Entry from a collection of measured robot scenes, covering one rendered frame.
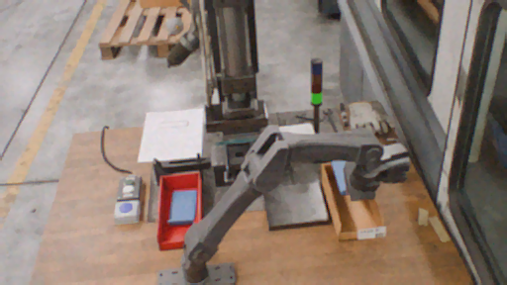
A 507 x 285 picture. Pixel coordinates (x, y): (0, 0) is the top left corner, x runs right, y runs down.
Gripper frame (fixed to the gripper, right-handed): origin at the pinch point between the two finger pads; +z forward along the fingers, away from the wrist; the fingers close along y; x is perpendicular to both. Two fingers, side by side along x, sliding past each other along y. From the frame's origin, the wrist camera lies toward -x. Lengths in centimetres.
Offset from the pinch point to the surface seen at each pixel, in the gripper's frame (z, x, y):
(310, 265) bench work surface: 0.8, 14.3, -18.8
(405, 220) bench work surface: 6.6, -14.5, -7.8
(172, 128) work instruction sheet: 38, 52, 40
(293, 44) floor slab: 234, -27, 192
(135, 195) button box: 16, 62, 9
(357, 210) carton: 9.3, -2.4, -3.1
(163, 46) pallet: 228, 75, 196
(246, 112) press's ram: -4.5, 27.2, 24.0
